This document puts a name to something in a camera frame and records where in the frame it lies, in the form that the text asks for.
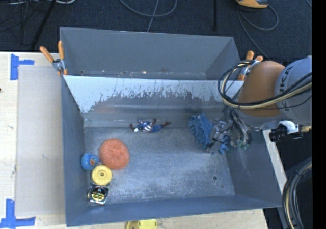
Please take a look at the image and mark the blue noodle duster cloth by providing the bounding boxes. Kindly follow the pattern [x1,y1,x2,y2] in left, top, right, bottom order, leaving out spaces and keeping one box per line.
[187,113,230,155]

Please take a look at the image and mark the grey metal bin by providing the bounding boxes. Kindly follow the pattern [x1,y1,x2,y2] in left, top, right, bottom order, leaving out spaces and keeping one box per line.
[59,26,284,227]

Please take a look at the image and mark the blue toy action figure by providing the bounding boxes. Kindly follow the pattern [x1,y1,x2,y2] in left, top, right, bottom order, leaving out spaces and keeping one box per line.
[129,118,172,133]

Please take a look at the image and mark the orange round scrubber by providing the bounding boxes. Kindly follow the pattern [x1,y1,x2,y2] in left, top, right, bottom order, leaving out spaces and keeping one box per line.
[98,138,130,171]

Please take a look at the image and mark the yellow plastic wheel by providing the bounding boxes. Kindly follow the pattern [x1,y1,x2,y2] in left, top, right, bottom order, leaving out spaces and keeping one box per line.
[91,164,113,187]

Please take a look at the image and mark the blue round toy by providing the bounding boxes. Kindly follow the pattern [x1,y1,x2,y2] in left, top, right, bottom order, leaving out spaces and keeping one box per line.
[80,152,100,172]

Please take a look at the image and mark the black and yellow tape measure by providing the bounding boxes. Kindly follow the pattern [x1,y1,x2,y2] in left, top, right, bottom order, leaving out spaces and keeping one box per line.
[87,184,110,206]

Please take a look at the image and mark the pale flat board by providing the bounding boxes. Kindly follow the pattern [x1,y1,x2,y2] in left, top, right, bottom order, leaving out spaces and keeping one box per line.
[14,65,67,218]

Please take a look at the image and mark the black cylinder on white bracket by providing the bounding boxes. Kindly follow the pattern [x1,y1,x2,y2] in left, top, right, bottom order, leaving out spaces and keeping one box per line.
[268,120,312,143]

